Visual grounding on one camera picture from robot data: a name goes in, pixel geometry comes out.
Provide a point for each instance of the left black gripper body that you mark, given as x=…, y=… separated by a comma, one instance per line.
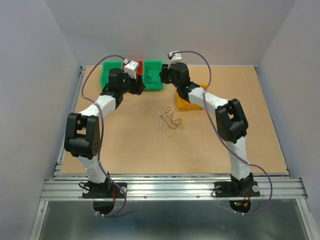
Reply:
x=129, y=84

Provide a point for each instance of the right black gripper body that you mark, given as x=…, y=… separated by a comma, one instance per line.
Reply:
x=167, y=75

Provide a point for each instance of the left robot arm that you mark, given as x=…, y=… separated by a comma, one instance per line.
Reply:
x=83, y=135

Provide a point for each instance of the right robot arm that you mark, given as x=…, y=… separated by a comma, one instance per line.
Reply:
x=230, y=126

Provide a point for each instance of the right green bin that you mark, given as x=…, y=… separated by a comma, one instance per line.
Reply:
x=150, y=78

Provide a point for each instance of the green bin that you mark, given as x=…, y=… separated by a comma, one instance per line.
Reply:
x=106, y=67
x=150, y=78

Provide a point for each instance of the red bin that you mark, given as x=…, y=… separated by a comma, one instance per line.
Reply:
x=140, y=67

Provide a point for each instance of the left green bin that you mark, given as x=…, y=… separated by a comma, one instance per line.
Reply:
x=106, y=67

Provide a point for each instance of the yellow bin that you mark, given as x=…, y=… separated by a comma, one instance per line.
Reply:
x=185, y=103

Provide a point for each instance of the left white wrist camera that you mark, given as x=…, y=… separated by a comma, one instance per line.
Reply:
x=132, y=67

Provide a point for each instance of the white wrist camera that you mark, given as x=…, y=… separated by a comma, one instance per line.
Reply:
x=132, y=67
x=174, y=57

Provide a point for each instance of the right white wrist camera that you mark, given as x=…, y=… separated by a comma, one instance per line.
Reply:
x=174, y=57

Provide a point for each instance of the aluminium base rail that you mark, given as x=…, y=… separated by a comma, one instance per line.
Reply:
x=170, y=187

